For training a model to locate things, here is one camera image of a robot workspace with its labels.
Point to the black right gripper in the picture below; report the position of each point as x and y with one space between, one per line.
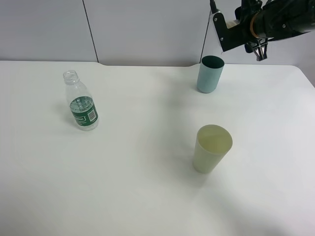
262 25

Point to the clear green label water bottle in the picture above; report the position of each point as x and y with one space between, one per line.
80 102

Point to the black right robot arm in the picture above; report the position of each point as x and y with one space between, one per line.
275 20

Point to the light teal tall cup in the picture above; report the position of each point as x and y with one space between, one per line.
209 73

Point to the pale green plastic cup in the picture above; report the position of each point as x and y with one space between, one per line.
213 142

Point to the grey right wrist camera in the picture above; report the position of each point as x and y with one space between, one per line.
230 38

